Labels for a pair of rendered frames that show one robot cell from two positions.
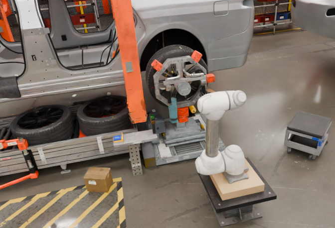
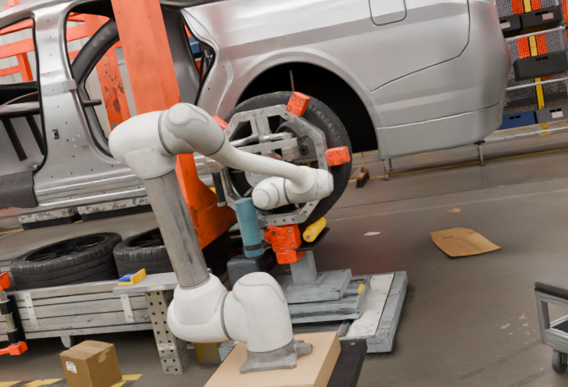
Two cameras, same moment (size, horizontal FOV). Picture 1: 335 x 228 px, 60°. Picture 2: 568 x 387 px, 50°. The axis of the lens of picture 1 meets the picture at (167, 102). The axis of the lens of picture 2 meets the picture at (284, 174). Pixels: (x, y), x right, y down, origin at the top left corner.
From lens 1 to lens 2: 1.72 m
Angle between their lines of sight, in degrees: 32
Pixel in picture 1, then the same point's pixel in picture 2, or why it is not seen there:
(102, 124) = (139, 258)
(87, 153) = (105, 316)
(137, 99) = not seen: hidden behind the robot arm
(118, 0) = not seen: outside the picture
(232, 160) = (237, 305)
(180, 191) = not seen: outside the picture
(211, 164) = (182, 305)
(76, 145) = (84, 297)
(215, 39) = (386, 79)
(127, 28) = (141, 48)
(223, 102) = (144, 128)
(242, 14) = (443, 14)
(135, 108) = not seen: hidden behind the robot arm
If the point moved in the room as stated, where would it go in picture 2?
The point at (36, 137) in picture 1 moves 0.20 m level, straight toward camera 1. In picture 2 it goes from (31, 275) to (18, 287)
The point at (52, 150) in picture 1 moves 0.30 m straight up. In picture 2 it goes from (46, 301) to (32, 248)
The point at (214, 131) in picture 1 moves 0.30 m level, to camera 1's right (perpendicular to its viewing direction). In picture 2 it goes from (159, 209) to (245, 200)
